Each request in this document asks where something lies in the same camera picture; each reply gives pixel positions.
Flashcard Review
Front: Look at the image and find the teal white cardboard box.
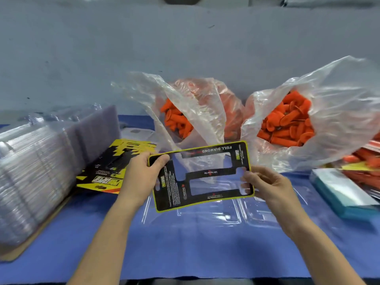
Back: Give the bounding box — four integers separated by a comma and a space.
310, 168, 380, 220

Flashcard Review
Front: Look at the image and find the white printed paper sheet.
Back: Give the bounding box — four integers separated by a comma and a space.
122, 127, 156, 143

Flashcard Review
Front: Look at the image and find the grey framed window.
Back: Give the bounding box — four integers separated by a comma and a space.
285, 0, 380, 8

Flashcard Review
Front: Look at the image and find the person's right hand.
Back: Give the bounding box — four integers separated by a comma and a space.
240, 166, 314, 238

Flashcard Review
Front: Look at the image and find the person's left hand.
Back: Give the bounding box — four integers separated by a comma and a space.
117, 151, 171, 211

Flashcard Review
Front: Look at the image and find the person's left forearm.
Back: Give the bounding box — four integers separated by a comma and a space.
68, 199, 146, 285

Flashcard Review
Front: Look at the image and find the large clear plastic bag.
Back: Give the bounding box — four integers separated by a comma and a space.
240, 56, 380, 174

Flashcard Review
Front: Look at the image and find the stack of yellow black cards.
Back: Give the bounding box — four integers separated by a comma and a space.
75, 139, 158, 195

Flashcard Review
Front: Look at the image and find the yellow black backing card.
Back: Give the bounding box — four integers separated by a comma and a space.
148, 141, 255, 213

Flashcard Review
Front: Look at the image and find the stack of clear blister shells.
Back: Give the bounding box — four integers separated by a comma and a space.
0, 104, 121, 247

